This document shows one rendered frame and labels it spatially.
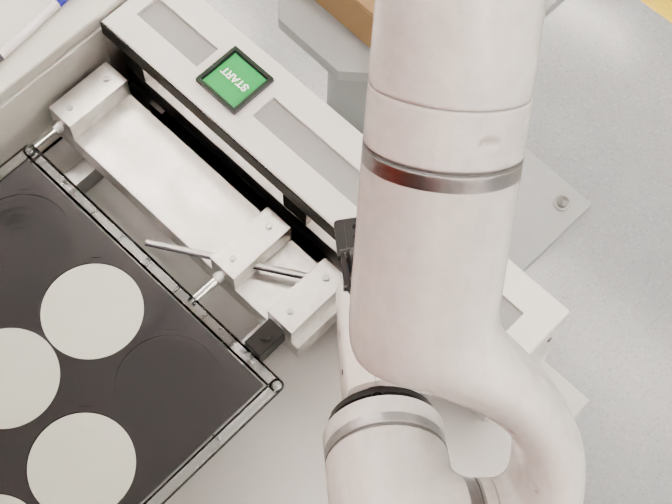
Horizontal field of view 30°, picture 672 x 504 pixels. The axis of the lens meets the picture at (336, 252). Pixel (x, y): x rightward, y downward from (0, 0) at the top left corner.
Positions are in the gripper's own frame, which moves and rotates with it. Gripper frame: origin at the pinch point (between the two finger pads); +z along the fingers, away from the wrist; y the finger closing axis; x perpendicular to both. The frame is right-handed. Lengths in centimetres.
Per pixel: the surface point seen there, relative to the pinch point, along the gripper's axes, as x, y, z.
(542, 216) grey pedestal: -33, -87, 95
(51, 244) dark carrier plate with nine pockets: 30.4, -13.2, 23.1
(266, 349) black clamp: 10.2, -19.8, 11.2
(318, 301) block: 4.7, -18.4, 15.2
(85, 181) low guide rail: 28.2, -15.0, 34.4
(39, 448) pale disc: 32.0, -20.9, 3.8
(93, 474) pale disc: 27.1, -22.5, 1.2
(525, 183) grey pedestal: -31, -84, 101
